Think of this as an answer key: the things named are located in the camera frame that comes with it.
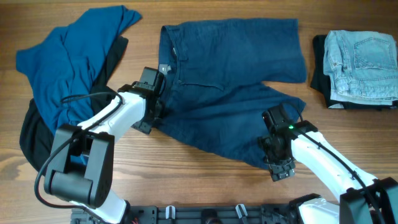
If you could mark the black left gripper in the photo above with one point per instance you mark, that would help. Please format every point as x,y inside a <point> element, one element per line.
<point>144,126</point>

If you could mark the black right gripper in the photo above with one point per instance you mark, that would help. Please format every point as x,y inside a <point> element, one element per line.
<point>278,169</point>

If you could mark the navy blue shorts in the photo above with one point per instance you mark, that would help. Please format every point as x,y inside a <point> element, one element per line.
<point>216,75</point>

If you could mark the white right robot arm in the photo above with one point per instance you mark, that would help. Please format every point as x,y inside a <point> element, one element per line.
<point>362,198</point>

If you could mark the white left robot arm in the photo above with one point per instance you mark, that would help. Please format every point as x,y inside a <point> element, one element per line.
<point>80,167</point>

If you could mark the black folded garment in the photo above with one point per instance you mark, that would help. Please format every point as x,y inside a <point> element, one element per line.
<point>321,82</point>

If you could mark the teal blue t-shirt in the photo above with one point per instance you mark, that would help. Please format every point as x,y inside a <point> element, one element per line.
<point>69,60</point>

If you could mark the light blue denim jeans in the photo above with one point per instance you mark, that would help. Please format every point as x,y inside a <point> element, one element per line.
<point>362,66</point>

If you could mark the black garment under t-shirt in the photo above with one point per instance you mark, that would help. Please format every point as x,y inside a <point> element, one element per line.
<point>35,138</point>

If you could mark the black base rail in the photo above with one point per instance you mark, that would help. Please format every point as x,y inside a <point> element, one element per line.
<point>263,214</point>

